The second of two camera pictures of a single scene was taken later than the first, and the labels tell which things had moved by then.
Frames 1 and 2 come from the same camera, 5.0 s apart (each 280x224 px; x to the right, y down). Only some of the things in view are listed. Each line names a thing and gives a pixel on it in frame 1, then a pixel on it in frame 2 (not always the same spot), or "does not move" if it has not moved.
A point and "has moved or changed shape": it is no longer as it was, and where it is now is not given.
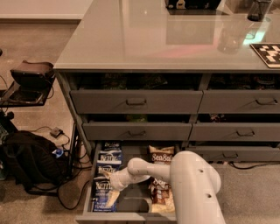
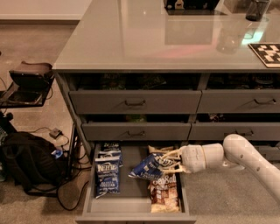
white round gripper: [115, 179] → [192, 158]
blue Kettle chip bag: [101, 191] has moved or changed shape
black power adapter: [56, 132] does not move
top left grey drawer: [134, 102] does not move
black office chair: [31, 84] does not move
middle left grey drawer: [136, 131] does not move
